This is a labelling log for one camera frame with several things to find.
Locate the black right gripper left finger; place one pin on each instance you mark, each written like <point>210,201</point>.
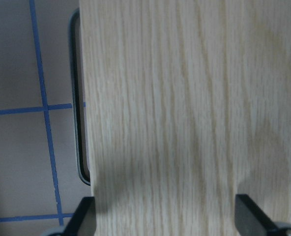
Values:
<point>83,221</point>

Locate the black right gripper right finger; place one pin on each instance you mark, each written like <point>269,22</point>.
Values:
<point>250,220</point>

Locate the black metal drawer handle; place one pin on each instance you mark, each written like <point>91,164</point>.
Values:
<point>77,99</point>

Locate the light wooden drawer cabinet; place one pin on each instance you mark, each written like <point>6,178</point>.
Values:
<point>188,103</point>

